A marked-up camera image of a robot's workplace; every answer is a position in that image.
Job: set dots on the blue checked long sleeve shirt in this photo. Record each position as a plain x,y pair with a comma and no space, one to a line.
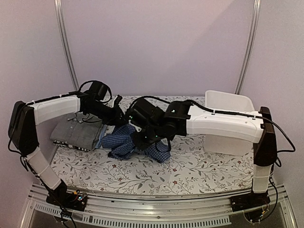
121,146

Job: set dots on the grey folded shirt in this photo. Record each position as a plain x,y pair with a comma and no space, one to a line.
78,130

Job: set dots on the left aluminium frame post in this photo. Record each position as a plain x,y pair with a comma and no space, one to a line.
65,44

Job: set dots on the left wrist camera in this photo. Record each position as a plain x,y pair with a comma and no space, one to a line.
98,90

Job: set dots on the aluminium frame post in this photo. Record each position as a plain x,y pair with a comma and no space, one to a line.
249,46
65,44

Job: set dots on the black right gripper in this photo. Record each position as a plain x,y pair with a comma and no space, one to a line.
140,144

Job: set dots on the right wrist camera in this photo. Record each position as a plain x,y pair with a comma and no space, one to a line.
143,112

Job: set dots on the right aluminium frame post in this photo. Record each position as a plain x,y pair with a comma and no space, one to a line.
249,46

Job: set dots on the floral white tablecloth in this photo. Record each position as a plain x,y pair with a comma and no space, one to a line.
189,170

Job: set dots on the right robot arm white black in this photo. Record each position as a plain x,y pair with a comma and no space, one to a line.
183,118

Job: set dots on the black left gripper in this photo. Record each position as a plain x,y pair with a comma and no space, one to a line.
116,119

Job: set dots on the white plastic basket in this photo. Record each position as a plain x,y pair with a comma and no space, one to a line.
227,102

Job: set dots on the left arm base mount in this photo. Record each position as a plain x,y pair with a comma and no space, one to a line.
75,200

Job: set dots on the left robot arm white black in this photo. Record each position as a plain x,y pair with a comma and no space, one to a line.
26,117

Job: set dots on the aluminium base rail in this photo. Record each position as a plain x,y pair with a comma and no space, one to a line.
109,210

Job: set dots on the light blue folded shirt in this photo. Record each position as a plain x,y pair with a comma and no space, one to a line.
100,137

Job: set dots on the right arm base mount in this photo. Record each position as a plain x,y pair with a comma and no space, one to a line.
249,200

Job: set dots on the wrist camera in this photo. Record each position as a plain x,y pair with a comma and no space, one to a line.
98,90
143,112

